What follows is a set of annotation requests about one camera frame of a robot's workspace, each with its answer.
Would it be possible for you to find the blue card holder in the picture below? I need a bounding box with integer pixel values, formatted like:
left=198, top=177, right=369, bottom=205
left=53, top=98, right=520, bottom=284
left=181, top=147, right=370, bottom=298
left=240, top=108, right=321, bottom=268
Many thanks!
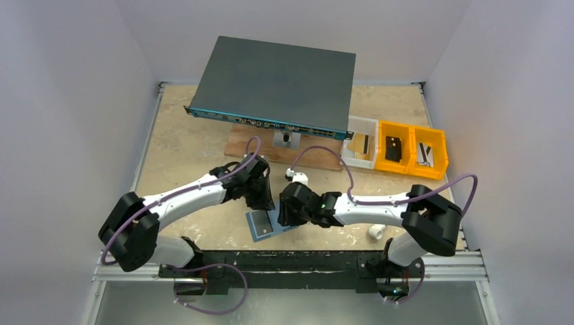
left=246, top=203, right=297, bottom=242

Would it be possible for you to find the grey card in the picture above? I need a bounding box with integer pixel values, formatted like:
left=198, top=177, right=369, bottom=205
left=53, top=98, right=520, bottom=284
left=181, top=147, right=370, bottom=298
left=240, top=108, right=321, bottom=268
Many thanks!
left=363, top=135, right=370, bottom=155

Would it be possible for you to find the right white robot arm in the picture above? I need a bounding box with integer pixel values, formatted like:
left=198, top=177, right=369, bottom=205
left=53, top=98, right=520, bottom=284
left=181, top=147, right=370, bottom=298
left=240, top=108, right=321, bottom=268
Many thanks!
left=278, top=182, right=463, bottom=276

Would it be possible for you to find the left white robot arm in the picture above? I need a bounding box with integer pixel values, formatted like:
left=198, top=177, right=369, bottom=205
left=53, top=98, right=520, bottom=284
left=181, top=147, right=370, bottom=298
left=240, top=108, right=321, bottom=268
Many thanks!
left=98, top=153, right=275, bottom=277

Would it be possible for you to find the white black card in bin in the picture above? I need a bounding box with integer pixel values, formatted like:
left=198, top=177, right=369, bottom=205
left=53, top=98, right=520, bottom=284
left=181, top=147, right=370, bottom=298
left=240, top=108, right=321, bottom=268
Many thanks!
left=416, top=143, right=434, bottom=167

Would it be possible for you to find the wooden board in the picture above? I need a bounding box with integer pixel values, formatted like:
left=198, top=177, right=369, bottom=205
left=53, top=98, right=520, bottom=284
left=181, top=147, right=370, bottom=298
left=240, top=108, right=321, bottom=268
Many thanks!
left=224, top=124, right=343, bottom=172

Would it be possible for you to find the white pvc pipe fitting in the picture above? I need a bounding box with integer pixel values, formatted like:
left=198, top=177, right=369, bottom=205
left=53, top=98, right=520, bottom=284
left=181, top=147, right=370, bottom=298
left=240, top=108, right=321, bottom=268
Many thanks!
left=368, top=224, right=386, bottom=240

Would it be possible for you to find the amber item in tray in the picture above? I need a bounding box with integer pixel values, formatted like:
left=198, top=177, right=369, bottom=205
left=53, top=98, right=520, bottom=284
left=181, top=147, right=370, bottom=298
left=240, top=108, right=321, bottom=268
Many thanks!
left=347, top=133, right=371, bottom=160

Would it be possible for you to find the white tray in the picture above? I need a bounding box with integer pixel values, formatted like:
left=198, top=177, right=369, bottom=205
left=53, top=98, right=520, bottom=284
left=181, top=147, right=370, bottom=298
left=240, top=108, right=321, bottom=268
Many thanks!
left=340, top=116, right=379, bottom=170

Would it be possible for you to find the black block in bin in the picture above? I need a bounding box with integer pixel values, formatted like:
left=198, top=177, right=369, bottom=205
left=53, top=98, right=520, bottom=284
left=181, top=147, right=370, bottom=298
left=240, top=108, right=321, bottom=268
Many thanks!
left=385, top=136, right=402, bottom=149

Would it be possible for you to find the yellow bin left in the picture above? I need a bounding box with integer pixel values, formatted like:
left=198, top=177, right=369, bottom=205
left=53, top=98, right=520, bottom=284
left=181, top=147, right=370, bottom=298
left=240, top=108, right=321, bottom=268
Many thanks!
left=374, top=120, right=416, bottom=175

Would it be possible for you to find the yellow bin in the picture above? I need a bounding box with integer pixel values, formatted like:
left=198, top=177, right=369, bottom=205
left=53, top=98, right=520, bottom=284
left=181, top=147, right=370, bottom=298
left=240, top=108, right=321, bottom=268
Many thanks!
left=374, top=120, right=416, bottom=175
left=409, top=127, right=449, bottom=180

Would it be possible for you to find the yellow bin right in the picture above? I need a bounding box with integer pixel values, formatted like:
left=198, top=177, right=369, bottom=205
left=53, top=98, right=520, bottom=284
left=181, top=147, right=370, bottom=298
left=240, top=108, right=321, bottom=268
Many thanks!
left=409, top=127, right=449, bottom=180

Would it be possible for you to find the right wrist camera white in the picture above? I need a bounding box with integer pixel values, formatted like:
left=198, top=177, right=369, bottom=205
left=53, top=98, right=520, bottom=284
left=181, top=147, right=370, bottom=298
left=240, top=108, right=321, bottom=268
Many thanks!
left=285, top=168, right=309, bottom=186

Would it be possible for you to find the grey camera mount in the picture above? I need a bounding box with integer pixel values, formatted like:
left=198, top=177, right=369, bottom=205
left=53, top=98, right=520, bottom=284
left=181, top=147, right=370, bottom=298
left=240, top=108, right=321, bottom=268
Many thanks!
left=273, top=131, right=301, bottom=150

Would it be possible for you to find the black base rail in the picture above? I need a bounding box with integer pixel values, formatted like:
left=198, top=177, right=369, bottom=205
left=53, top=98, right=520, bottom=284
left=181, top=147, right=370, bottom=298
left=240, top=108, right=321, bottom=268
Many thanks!
left=158, top=250, right=423, bottom=297

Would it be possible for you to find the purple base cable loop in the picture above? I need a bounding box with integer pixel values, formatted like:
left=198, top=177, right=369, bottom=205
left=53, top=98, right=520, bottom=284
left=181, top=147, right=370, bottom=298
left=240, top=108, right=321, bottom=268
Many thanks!
left=172, top=263, right=249, bottom=316

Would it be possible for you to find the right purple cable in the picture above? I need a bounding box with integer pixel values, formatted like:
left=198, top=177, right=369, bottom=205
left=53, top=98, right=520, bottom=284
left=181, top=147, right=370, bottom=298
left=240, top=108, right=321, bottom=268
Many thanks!
left=286, top=146, right=479, bottom=221

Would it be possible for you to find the grey network switch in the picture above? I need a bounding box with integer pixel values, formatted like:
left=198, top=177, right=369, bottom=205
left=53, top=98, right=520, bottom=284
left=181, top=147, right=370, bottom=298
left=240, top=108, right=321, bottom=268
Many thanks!
left=185, top=36, right=356, bottom=140

